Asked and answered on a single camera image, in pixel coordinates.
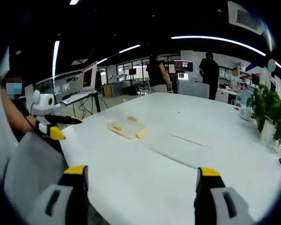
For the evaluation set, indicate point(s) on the green potted plant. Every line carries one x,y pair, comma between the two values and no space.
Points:
269,105

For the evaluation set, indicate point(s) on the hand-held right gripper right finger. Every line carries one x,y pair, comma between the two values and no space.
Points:
206,201

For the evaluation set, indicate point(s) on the white round bottle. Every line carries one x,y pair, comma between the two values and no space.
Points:
245,105

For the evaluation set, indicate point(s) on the ceiling air conditioner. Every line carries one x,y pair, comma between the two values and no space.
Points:
244,16

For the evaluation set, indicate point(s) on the grey chair back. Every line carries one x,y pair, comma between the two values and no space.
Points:
194,90

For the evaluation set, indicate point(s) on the small desk monitor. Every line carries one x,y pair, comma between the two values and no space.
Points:
183,76

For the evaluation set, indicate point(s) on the white laptop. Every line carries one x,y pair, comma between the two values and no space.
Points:
89,79

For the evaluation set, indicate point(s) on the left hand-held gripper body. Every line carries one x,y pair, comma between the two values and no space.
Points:
42,105

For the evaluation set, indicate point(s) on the clear box with plastic buckle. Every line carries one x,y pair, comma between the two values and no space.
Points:
128,130

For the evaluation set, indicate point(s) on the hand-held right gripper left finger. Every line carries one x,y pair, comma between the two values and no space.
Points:
70,201

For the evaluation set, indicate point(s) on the wall screen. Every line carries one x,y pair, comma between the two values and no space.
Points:
183,65

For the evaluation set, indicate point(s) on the ceiling light strip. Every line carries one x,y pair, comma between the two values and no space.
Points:
224,42
130,48
56,58

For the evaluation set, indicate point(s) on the wooden cabinet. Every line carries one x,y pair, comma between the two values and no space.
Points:
108,91

